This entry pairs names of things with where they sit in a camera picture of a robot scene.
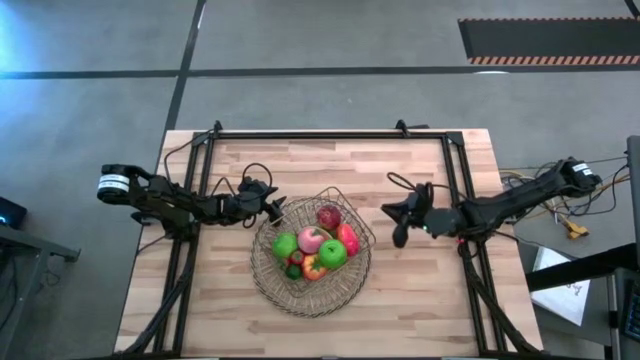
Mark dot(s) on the red yellow apple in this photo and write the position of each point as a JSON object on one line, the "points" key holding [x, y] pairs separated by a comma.
{"points": [[314, 268]]}

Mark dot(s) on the black table frame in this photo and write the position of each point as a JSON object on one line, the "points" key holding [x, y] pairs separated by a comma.
{"points": [[325, 135]]}

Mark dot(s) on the yellow connector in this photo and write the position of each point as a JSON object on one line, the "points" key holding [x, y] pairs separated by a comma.
{"points": [[576, 231]]}

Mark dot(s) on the white paper sheet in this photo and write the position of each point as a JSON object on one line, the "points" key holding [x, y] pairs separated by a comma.
{"points": [[560, 300]]}

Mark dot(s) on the black hazard-striped floor mat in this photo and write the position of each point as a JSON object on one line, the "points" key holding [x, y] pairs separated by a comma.
{"points": [[550, 40]]}

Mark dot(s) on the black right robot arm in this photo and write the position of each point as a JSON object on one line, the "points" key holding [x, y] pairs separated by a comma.
{"points": [[500, 210]]}

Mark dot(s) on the black device with light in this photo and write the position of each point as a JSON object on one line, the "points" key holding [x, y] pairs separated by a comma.
{"points": [[12, 212]]}

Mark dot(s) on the dark green lime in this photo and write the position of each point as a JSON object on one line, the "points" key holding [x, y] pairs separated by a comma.
{"points": [[293, 272]]}

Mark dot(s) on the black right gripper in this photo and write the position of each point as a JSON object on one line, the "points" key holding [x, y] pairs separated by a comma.
{"points": [[417, 207]]}

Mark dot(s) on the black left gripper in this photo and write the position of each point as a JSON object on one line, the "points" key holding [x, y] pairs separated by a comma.
{"points": [[250, 200]]}

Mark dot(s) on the round woven straw placemat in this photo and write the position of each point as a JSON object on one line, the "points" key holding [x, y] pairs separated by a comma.
{"points": [[300, 305]]}

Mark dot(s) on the dark keyboard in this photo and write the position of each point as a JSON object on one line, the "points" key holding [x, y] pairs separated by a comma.
{"points": [[632, 310]]}

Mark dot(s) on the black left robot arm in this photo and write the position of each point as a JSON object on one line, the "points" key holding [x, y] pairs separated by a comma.
{"points": [[165, 200]]}

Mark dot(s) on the red yellow mango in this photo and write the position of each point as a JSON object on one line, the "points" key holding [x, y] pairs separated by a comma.
{"points": [[349, 240]]}

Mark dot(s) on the black frame clamp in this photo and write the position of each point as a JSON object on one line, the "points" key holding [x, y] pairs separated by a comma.
{"points": [[217, 126], [401, 127]]}

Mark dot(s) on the black beam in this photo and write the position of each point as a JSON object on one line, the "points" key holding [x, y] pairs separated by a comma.
{"points": [[575, 272]]}

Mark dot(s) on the dark red round fruit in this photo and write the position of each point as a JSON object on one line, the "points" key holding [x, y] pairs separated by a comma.
{"points": [[329, 218]]}

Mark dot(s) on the grey metal stand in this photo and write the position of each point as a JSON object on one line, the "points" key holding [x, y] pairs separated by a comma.
{"points": [[30, 240]]}

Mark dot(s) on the green plastic apple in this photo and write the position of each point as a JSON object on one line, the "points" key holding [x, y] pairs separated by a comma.
{"points": [[332, 254], [285, 245]]}

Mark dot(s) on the small red strawberry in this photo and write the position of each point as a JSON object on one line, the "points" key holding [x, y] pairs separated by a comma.
{"points": [[297, 257]]}

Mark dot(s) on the pink peach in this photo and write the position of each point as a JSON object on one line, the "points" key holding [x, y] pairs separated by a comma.
{"points": [[310, 240]]}

